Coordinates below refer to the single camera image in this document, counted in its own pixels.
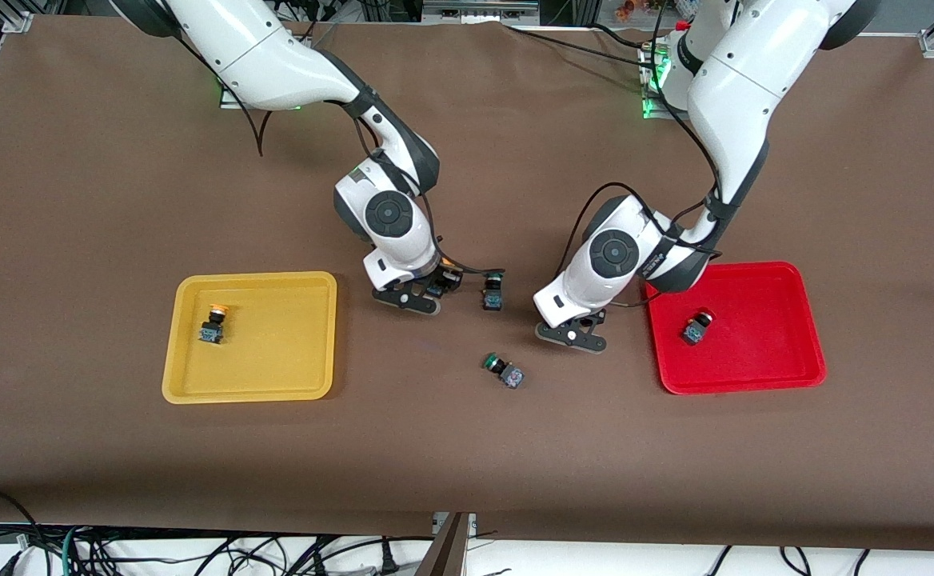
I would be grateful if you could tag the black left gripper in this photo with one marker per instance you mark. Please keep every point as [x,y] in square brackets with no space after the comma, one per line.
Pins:
[585,322]

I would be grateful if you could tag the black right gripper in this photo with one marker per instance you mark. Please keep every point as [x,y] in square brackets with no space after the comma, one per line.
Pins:
[437,283]

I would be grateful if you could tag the yellow cap push button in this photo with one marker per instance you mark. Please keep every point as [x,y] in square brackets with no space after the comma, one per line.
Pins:
[213,330]
[437,288]

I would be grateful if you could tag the red cap push button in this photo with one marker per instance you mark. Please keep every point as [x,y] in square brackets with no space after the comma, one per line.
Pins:
[695,330]

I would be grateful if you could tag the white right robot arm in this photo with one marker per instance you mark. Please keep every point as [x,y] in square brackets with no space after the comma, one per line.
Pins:
[275,64]

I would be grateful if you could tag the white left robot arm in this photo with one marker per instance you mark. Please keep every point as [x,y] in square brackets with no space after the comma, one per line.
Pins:
[739,96]

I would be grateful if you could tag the green cap push button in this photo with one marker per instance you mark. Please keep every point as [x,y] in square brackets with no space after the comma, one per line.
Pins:
[508,374]
[492,298]

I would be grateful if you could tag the red plastic tray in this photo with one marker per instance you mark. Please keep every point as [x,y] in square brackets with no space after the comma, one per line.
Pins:
[763,344]

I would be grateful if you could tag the brown table cover sheet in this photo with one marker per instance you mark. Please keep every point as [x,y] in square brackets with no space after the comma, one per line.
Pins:
[467,456]

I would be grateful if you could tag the yellow plastic tray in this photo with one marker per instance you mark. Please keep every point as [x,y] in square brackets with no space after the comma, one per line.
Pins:
[275,352]

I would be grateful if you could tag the black power plug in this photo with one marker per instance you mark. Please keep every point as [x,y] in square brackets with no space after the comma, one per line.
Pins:
[388,560]

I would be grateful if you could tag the grey device behind table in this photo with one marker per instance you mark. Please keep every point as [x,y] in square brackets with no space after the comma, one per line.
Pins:
[479,10]

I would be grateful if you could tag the colourful object behind table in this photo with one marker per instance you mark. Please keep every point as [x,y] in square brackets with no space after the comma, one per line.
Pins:
[643,8]

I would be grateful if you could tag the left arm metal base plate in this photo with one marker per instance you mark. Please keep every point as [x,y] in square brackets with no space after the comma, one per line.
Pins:
[659,108]

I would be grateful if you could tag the slanted metal frame post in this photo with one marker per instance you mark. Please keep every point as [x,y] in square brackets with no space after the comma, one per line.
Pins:
[445,552]

